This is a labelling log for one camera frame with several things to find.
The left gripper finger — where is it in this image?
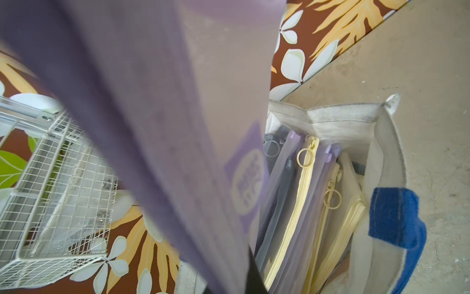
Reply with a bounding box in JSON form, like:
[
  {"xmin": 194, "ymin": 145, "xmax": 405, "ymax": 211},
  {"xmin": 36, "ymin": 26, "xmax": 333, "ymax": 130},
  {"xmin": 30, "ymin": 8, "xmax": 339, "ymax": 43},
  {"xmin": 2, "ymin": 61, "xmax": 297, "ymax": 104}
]
[{"xmin": 245, "ymin": 250, "xmax": 268, "ymax": 294}]

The grey mesh pouch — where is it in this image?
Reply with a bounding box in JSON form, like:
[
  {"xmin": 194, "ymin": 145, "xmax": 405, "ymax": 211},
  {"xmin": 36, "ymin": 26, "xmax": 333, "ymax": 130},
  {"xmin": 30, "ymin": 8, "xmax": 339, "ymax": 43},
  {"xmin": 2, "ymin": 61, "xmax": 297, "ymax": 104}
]
[{"xmin": 255, "ymin": 126, "xmax": 302, "ymax": 271}]

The cream mesh pouch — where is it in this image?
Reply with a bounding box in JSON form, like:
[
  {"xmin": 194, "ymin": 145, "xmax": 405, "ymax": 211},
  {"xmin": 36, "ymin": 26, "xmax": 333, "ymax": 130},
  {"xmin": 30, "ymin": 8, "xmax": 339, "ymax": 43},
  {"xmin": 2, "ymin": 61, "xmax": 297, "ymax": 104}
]
[
  {"xmin": 302, "ymin": 162, "xmax": 342, "ymax": 294},
  {"xmin": 263, "ymin": 135, "xmax": 319, "ymax": 290},
  {"xmin": 309, "ymin": 151, "xmax": 366, "ymax": 294}
]

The white canvas tote bag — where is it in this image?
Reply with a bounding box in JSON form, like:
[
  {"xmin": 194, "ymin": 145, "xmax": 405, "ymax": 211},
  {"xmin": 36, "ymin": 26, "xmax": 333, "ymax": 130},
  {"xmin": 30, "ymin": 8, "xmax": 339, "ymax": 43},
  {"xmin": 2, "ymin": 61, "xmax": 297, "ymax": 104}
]
[{"xmin": 157, "ymin": 94, "xmax": 426, "ymax": 294}]

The white wire basket left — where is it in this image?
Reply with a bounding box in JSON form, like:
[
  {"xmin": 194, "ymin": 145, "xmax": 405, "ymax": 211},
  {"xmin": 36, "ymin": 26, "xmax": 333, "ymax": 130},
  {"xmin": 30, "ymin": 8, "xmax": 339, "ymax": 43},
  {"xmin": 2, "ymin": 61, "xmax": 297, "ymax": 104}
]
[{"xmin": 1, "ymin": 98, "xmax": 118, "ymax": 290}]

